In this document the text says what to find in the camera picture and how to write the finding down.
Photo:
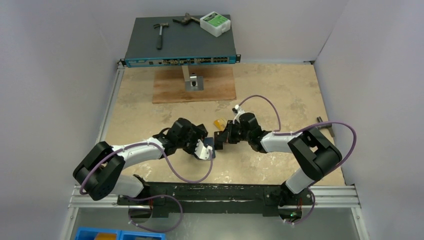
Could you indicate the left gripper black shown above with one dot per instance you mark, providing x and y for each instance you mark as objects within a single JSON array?
[{"x": 199, "y": 134}]

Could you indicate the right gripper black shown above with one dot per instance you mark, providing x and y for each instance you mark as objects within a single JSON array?
[{"x": 224, "y": 135}]

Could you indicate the blue leather card holder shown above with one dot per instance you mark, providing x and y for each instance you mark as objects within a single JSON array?
[{"x": 209, "y": 142}]

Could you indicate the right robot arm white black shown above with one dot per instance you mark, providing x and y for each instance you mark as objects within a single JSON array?
[{"x": 314, "y": 153}]

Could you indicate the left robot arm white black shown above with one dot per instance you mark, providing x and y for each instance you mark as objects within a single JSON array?
[{"x": 99, "y": 174}]

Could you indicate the brown wooden board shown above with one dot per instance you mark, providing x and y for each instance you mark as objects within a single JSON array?
[{"x": 218, "y": 85}]

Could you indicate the small black hammer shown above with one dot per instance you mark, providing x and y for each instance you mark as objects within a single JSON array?
[{"x": 159, "y": 42}]

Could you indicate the white green electrical box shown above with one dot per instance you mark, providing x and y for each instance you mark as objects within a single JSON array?
[{"x": 215, "y": 23}]

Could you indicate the dark metal tool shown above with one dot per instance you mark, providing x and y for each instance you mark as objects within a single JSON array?
[{"x": 187, "y": 19}]

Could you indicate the blue plastic bin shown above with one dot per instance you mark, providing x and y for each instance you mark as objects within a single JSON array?
[{"x": 92, "y": 233}]

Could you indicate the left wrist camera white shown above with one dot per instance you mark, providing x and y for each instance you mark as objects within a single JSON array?
[{"x": 201, "y": 152}]

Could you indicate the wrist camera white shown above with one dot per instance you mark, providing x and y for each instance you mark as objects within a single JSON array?
[
  {"x": 201, "y": 152},
  {"x": 237, "y": 110}
]

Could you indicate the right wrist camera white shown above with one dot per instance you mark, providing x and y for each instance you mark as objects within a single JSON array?
[{"x": 237, "y": 110}]

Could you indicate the metal stand bracket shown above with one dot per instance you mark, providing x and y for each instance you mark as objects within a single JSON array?
[{"x": 192, "y": 81}]

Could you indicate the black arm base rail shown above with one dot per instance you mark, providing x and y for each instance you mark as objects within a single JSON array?
[{"x": 268, "y": 200}]

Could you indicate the blue network switch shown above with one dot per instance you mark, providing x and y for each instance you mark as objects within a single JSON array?
[{"x": 183, "y": 45}]

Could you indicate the metal door handle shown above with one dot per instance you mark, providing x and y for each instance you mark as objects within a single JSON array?
[{"x": 327, "y": 126}]

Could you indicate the aluminium frame rail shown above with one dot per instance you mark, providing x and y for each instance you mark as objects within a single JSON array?
[{"x": 325, "y": 197}]

